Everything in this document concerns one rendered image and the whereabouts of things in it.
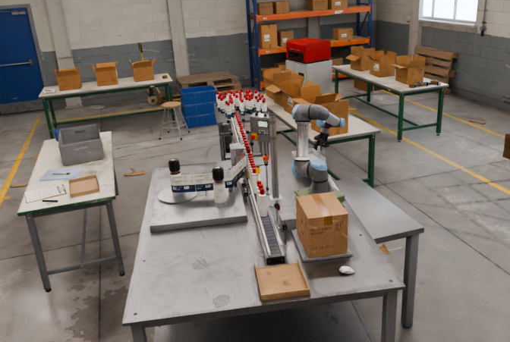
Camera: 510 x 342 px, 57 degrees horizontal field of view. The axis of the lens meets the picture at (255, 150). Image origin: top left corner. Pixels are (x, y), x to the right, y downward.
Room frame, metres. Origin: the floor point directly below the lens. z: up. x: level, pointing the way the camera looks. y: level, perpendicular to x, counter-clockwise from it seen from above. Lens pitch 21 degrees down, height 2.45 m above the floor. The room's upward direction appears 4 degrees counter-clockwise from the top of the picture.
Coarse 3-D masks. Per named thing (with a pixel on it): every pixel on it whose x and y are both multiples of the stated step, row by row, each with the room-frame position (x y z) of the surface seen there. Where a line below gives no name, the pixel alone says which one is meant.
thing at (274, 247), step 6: (252, 198) 3.17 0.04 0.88; (258, 210) 2.97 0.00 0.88; (264, 222) 2.79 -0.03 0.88; (270, 222) 2.78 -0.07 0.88; (264, 228) 2.71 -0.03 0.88; (270, 228) 2.70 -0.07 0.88; (270, 234) 2.63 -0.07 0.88; (264, 240) 2.56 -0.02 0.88; (270, 240) 2.55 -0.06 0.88; (276, 240) 2.55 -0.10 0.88; (270, 246) 2.49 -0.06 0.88; (276, 246) 2.48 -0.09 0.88; (270, 252) 2.42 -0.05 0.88; (276, 252) 2.42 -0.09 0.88
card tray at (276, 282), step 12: (288, 264) 2.35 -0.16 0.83; (300, 264) 2.30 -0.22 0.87; (264, 276) 2.25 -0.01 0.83; (276, 276) 2.24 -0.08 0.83; (288, 276) 2.24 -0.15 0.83; (300, 276) 2.23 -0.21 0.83; (264, 288) 2.14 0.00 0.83; (276, 288) 2.13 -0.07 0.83; (288, 288) 2.13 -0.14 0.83; (300, 288) 2.12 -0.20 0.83; (264, 300) 2.04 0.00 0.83
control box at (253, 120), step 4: (252, 116) 3.30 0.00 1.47; (260, 116) 3.29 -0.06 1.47; (268, 116) 3.28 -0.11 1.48; (252, 120) 3.29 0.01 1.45; (256, 120) 3.28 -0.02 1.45; (268, 120) 3.23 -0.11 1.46; (252, 124) 3.30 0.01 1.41; (256, 124) 3.28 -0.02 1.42; (268, 124) 3.23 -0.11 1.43; (252, 128) 3.30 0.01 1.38; (256, 128) 3.28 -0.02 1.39; (260, 128) 3.26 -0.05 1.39; (264, 128) 3.25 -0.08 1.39; (268, 128) 3.23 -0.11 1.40; (252, 132) 3.30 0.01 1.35; (256, 132) 3.28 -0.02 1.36; (256, 136) 3.28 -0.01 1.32; (260, 136) 3.26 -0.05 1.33; (264, 136) 3.25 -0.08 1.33; (268, 136) 3.23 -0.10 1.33; (256, 140) 3.29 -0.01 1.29; (260, 140) 3.27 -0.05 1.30; (264, 140) 3.25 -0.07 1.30; (268, 140) 3.24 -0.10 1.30
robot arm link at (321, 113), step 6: (312, 108) 3.26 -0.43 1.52; (318, 108) 3.26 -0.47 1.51; (324, 108) 3.29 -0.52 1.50; (312, 114) 3.25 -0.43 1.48; (318, 114) 3.25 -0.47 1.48; (324, 114) 3.26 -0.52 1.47; (330, 114) 3.37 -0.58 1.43; (324, 120) 3.30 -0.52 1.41; (330, 120) 3.38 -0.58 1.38; (336, 120) 3.46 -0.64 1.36; (342, 120) 3.53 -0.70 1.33; (330, 126) 3.57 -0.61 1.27; (336, 126) 3.52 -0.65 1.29; (342, 126) 3.53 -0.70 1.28
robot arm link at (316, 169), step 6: (312, 162) 3.16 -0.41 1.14; (318, 162) 3.16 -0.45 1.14; (324, 162) 3.16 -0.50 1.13; (312, 168) 3.14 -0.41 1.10; (318, 168) 3.11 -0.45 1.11; (324, 168) 3.12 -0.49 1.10; (312, 174) 3.14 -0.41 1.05; (318, 174) 3.11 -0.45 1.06; (324, 174) 3.12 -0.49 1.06; (318, 180) 3.11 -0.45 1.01
